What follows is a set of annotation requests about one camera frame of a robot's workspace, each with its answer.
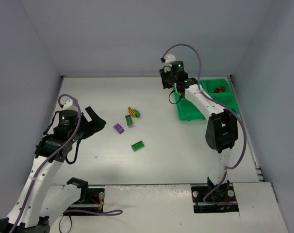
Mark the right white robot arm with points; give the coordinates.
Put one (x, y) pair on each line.
(222, 130)

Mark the green square lego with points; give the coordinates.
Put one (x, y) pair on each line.
(129, 120)

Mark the purple lego plate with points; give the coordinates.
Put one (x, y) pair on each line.
(118, 128)

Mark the yellow striped slope lego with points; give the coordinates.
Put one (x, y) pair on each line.
(131, 111)

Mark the green two-by-four lego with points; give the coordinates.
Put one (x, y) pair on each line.
(137, 146)

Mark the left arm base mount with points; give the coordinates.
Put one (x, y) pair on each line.
(91, 199)

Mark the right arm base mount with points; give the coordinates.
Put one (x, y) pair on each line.
(222, 200)

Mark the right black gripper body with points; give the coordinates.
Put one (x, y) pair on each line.
(165, 79)

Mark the red long lego brick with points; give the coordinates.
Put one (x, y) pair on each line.
(217, 90)

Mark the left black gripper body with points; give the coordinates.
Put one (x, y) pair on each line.
(89, 124)

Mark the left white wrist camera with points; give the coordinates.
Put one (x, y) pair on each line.
(69, 105)

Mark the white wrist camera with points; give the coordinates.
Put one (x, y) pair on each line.
(69, 105)
(168, 59)

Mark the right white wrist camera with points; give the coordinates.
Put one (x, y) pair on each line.
(168, 59)

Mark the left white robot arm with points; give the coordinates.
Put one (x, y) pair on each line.
(28, 214)

